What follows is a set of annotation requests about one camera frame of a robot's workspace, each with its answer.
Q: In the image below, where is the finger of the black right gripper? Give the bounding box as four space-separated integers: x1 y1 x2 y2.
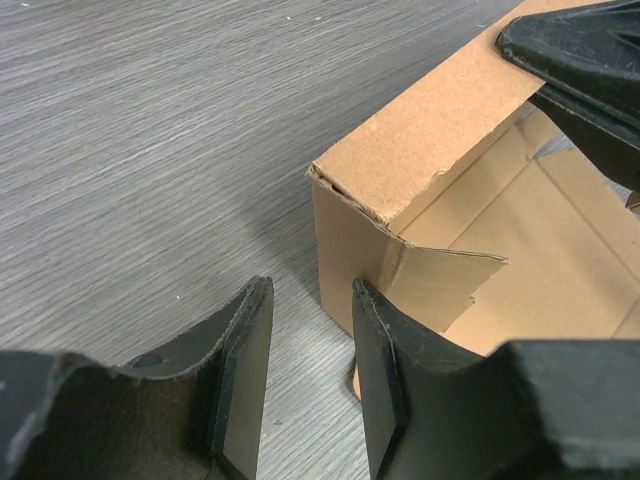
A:
496 1 639 100
530 84 639 193

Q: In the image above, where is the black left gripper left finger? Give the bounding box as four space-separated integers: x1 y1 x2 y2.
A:
1 276 274 479

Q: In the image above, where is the brown cardboard box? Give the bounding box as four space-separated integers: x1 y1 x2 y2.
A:
305 0 640 401

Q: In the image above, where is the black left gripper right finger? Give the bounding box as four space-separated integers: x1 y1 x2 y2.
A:
352 279 639 479

